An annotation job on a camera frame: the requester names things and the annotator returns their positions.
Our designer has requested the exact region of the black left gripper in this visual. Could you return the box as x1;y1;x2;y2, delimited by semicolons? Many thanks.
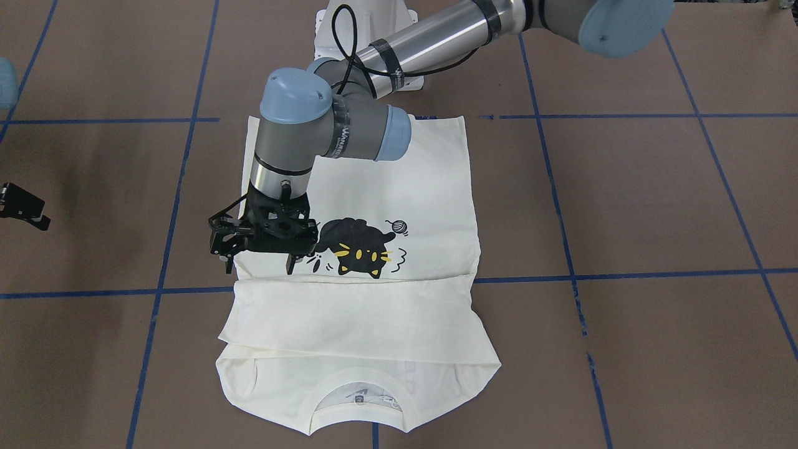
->
244;180;317;276

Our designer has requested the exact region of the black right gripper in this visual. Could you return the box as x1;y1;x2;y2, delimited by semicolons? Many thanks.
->
1;183;51;232

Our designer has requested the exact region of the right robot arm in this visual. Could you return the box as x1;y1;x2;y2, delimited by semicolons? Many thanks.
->
1;57;51;232

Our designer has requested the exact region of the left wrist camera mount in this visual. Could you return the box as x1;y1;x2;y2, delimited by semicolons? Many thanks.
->
208;195;253;274

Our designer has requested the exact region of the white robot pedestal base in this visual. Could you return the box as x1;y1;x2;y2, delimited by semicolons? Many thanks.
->
303;1;425;100

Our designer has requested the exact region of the cream long-sleeve cat shirt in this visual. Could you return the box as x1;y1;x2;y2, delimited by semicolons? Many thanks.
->
216;117;501;435

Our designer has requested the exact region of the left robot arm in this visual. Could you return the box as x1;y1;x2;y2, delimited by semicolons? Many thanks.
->
209;1;675;278

